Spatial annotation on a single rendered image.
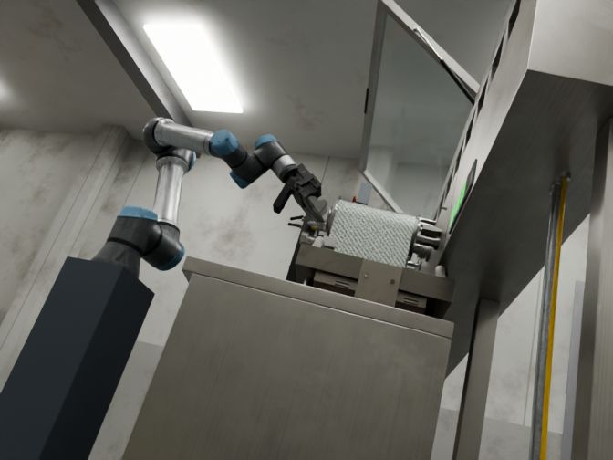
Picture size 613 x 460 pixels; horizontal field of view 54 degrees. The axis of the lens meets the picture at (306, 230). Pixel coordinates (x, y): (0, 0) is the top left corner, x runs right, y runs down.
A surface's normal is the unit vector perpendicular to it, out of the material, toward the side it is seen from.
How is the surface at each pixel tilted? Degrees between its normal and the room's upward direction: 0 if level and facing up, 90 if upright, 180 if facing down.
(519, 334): 90
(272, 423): 90
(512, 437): 90
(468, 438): 90
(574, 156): 180
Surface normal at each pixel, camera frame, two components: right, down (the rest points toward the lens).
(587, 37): -0.02, -0.44
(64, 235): -0.24, -0.48
